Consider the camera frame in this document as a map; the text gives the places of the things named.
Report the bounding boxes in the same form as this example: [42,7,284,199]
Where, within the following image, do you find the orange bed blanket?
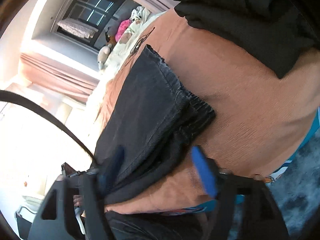
[96,8,320,215]

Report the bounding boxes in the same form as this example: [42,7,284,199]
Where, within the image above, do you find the black wire on bed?
[125,26,156,67]

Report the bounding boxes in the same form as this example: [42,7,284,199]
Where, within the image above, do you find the beige teddy bear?
[97,43,113,70]

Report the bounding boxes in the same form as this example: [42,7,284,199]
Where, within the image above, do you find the pink plush toy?
[115,19,131,42]

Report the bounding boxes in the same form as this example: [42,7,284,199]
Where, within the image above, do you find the black denim pants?
[95,45,215,204]

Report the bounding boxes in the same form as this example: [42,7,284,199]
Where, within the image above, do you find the pink curtain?
[20,53,99,103]

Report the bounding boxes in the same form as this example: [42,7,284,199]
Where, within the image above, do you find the dark window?
[57,0,126,50]

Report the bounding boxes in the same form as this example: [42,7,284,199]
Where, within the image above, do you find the folded black garment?
[174,0,319,78]

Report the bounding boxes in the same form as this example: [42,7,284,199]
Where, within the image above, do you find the black cable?
[0,89,97,165]

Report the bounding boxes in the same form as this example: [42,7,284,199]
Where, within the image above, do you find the cream patterned duvet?
[102,12,164,79]

